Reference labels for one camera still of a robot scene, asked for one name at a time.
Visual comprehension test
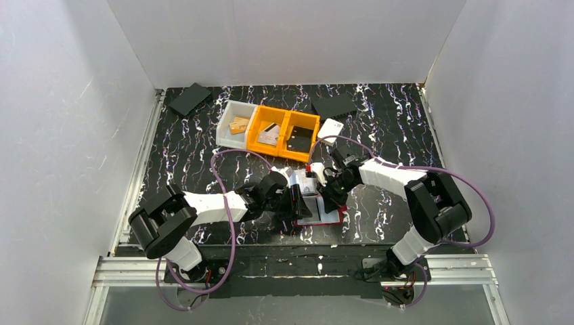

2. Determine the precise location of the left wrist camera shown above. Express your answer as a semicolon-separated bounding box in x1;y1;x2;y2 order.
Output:
271;167;296;186

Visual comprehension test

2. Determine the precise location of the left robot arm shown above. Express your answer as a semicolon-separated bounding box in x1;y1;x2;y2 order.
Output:
129;171;312;272

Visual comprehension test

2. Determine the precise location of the black card in bin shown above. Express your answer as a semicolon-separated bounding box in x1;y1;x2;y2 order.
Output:
287;126;313;153

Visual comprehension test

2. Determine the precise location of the black flat box left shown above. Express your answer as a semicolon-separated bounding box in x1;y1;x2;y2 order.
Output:
168;83;212;117

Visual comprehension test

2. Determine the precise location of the silver VIP card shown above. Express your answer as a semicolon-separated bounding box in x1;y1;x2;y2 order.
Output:
257;123;281;146

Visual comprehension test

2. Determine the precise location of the gold card in white bin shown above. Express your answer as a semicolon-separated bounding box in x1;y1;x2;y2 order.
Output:
231;116;250;128

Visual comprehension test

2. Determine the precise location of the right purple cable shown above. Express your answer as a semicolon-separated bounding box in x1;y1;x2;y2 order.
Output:
307;135;496;309

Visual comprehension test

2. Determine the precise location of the yellow bin with silver card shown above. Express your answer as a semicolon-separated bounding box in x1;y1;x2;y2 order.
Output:
246;106;286;156

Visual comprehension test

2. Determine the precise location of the black flat box right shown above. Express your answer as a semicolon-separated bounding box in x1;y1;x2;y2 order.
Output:
311;93;357;122

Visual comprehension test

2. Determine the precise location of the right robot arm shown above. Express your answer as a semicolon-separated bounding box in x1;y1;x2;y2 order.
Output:
309;146;472;275

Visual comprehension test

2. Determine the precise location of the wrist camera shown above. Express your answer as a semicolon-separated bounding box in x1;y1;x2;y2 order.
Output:
271;167;296;186
305;162;327;186

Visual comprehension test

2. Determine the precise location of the black flat box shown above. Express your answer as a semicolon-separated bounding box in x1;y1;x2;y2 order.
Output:
168;83;212;117
311;93;357;122

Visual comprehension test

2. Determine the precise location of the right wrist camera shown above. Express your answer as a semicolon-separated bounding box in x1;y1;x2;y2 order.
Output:
305;162;327;186

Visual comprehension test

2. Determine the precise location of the gold card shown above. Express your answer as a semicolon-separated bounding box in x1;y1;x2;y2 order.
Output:
231;116;250;128
229;123;248;135

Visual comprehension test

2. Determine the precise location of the white plastic bin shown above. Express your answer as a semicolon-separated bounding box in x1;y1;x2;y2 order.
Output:
215;100;258;149

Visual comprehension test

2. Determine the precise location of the aluminium table rail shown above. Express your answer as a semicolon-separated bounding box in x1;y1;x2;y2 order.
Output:
83;89;167;324

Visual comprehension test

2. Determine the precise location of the red card holder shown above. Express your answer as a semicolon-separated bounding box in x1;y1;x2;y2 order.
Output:
294;195;343;226

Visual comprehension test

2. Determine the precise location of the white small box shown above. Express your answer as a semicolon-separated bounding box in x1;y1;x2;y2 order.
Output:
317;118;344;146

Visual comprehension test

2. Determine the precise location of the yellow bin with black card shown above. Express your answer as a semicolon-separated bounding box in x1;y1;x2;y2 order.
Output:
278;110;320;163

